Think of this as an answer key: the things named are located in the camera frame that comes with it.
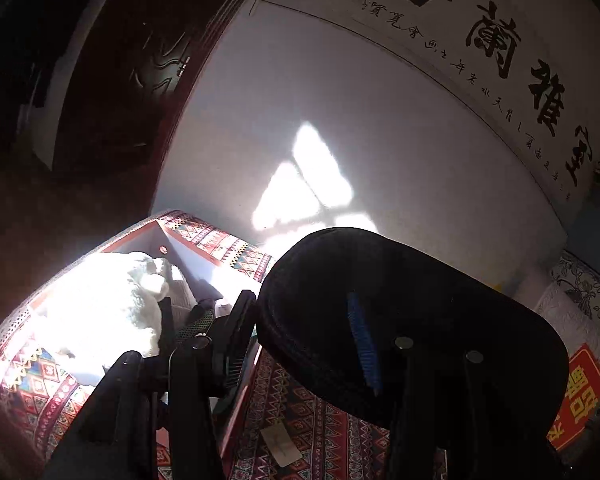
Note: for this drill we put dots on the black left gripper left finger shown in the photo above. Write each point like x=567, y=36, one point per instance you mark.
x=114, y=435

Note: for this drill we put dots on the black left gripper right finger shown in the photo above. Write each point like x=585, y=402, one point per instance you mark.
x=480, y=439

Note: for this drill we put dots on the black oval case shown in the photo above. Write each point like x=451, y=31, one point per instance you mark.
x=392, y=335

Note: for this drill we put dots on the red packet with characters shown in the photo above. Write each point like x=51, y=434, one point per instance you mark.
x=580, y=400

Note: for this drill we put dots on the orange cardboard box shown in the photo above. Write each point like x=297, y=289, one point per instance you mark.
x=216, y=265

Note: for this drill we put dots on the red patterned bed cloth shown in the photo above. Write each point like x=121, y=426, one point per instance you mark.
x=333, y=443

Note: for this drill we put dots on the white embroidered pillow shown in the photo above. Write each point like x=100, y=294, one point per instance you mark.
x=570, y=302

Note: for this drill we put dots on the calligraphy scroll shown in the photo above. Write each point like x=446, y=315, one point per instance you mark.
x=529, y=68

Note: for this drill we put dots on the dark wooden door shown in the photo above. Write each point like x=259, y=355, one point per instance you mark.
x=96, y=88

